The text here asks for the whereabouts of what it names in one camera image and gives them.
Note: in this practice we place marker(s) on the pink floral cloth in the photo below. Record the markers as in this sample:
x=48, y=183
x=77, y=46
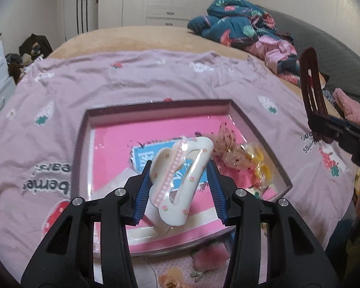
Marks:
x=276, y=54

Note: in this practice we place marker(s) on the dotted beige bow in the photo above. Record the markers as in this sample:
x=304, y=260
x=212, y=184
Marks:
x=226, y=144

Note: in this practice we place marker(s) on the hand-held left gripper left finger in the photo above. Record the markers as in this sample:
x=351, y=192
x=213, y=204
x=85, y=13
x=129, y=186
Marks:
x=141, y=192

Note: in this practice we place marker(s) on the pile of clothes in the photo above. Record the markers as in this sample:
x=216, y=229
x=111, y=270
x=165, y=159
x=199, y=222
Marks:
x=21, y=66

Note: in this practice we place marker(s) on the white door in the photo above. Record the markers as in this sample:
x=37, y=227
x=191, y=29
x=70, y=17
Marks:
x=72, y=15

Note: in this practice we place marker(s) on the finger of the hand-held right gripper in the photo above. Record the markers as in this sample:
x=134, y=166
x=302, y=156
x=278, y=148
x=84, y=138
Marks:
x=351, y=127
x=333, y=132

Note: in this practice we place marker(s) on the pink strawberry print blanket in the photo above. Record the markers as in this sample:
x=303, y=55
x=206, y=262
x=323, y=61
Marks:
x=108, y=78

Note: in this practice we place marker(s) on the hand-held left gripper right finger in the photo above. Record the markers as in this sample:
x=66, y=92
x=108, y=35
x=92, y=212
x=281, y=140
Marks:
x=216, y=192

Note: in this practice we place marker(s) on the white wardrobe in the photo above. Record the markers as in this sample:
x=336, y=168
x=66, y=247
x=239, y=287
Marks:
x=168, y=0

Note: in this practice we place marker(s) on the maroon hair clip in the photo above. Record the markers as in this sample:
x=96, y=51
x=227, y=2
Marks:
x=313, y=96

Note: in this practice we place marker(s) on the beige bed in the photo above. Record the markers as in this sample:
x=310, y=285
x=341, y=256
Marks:
x=138, y=39

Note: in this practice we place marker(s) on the teal floral quilt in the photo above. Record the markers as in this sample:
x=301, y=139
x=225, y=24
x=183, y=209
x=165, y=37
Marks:
x=234, y=21

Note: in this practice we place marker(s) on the white floral hair claw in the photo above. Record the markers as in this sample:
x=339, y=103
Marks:
x=171, y=214

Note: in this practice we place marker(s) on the pink fluffy hair accessory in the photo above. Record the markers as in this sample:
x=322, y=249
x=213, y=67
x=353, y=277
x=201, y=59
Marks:
x=211, y=255

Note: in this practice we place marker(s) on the pink book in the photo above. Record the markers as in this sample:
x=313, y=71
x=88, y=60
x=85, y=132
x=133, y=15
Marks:
x=114, y=144

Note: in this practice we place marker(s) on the pink fuzzy cloth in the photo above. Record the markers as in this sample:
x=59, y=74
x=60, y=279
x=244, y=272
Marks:
x=352, y=105

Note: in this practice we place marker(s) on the black bag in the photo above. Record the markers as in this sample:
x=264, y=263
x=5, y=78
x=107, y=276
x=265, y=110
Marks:
x=36, y=43

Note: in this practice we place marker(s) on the dark grey shallow box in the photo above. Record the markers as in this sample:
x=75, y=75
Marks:
x=81, y=144

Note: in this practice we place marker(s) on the yellow hair clip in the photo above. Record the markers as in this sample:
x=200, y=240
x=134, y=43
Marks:
x=258, y=162

